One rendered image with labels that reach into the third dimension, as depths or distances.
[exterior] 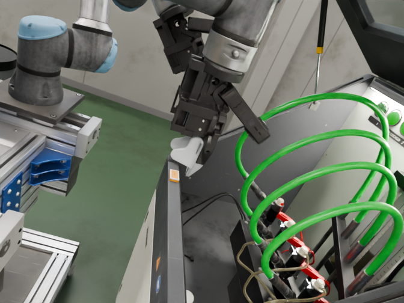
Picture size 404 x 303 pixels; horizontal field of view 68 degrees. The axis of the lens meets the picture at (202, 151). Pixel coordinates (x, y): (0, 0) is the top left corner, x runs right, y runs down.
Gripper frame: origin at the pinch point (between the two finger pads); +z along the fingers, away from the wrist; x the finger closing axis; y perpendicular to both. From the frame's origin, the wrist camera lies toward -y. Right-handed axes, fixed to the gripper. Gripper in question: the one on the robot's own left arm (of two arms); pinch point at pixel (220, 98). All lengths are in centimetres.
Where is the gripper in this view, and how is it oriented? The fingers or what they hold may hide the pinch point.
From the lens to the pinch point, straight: 66.7
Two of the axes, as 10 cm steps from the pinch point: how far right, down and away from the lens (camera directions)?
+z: 3.8, 8.9, 2.4
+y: -9.2, 3.6, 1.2
